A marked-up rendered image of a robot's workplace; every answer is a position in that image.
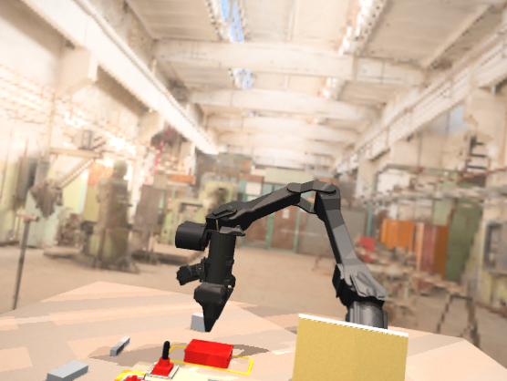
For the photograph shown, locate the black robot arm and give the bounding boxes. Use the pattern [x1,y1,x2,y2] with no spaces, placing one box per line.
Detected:
[175,180,388,330]

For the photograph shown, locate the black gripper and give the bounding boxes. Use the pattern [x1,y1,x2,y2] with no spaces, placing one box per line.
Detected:
[193,253,236,333]

